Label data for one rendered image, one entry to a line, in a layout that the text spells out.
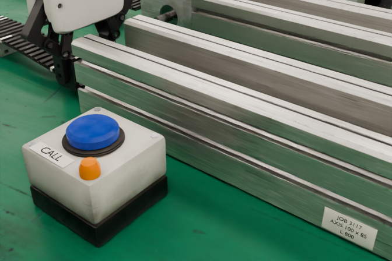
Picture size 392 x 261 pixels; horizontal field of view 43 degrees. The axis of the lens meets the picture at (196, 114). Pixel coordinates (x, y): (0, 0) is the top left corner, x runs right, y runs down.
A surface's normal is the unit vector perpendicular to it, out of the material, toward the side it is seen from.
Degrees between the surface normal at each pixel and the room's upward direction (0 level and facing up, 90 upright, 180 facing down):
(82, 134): 3
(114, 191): 90
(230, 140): 90
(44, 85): 0
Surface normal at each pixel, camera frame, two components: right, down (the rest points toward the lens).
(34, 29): 0.79, 0.32
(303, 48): -0.62, 0.41
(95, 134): 0.01, -0.83
